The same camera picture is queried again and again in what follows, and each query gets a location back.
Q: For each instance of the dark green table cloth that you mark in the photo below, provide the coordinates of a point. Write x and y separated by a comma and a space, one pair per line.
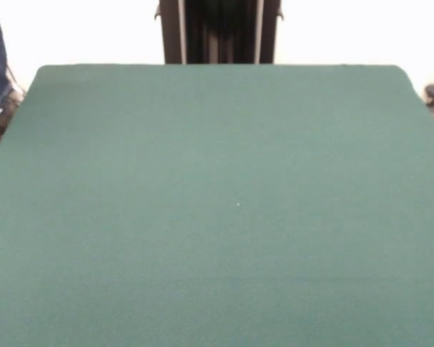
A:
217, 235

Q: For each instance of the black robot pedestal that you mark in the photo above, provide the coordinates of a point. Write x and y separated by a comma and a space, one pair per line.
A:
173, 36

